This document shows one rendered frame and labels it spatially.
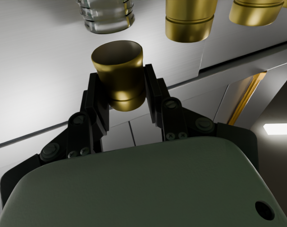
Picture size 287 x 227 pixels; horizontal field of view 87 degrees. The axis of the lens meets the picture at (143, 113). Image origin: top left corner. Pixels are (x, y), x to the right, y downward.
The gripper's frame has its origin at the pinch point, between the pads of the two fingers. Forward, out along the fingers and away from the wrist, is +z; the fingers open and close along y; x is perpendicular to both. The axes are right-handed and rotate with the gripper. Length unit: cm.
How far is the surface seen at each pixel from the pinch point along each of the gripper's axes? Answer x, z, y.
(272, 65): -19, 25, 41
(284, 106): -161, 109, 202
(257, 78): -23, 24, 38
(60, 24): 2.2, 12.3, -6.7
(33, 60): -1.0, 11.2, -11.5
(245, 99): -32, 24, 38
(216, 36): -6.6, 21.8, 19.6
